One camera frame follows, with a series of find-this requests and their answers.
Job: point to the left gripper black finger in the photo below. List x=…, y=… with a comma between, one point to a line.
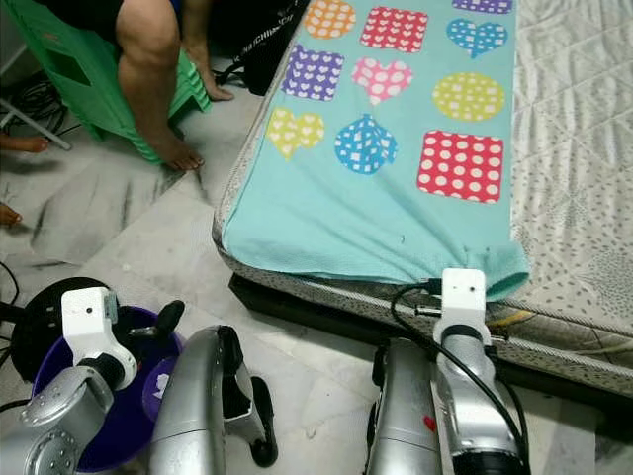
x=171, y=317

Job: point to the teal blanket with dotted shapes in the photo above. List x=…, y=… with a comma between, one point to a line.
x=356, y=218

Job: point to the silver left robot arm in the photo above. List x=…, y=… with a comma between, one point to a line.
x=59, y=426

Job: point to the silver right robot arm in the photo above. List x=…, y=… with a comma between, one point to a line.
x=475, y=406

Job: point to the purple plastic waste bin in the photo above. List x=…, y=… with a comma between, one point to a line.
x=129, y=421

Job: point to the silver robot left leg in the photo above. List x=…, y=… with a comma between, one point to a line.
x=198, y=406

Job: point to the silver robot leg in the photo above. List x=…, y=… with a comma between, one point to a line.
x=198, y=406
x=406, y=416

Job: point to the dark bed base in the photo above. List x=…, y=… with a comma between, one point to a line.
x=307, y=312

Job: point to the person's bare foot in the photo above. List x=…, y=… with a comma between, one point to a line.
x=8, y=214
x=22, y=144

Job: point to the white metal rack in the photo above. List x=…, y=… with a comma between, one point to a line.
x=40, y=127

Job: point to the person's bare leg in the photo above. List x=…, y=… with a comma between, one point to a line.
x=198, y=54
x=143, y=79

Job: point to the silver robot right leg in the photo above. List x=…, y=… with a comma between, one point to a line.
x=406, y=416

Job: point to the green plastic stool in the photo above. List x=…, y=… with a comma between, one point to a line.
x=69, y=69

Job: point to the black bag with white print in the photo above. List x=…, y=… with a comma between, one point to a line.
x=262, y=40

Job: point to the grey quilted mattress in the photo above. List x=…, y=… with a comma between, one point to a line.
x=574, y=148

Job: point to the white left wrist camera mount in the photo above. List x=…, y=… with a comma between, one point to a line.
x=84, y=317

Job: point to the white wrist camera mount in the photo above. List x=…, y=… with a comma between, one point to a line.
x=463, y=300
x=84, y=317

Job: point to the grey pedestal fan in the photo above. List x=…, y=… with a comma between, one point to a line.
x=49, y=307

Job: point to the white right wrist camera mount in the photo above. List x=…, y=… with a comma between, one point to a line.
x=463, y=300

